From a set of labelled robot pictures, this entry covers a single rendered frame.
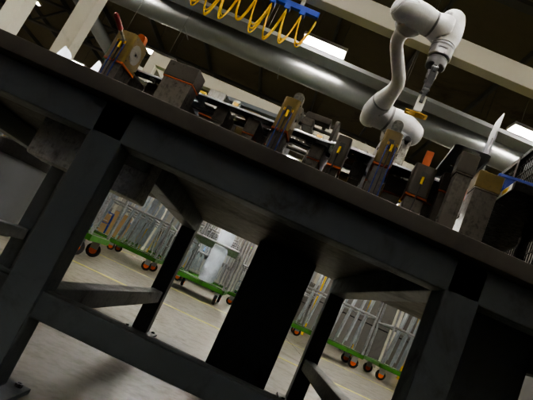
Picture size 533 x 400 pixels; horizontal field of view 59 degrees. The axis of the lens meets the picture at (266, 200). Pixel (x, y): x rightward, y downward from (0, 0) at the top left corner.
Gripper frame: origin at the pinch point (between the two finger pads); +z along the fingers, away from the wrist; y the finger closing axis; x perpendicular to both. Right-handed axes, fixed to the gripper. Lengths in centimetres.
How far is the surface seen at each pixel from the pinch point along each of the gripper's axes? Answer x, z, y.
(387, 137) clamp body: -6.0, 27.6, 25.0
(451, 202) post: 16, 45, 40
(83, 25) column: -590, -223, -540
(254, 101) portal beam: -244, -210, -565
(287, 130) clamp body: -37, 36, 22
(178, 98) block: -77, 38, 21
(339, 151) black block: -18.3, 35.9, 20.6
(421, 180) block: 8.4, 36.6, 24.3
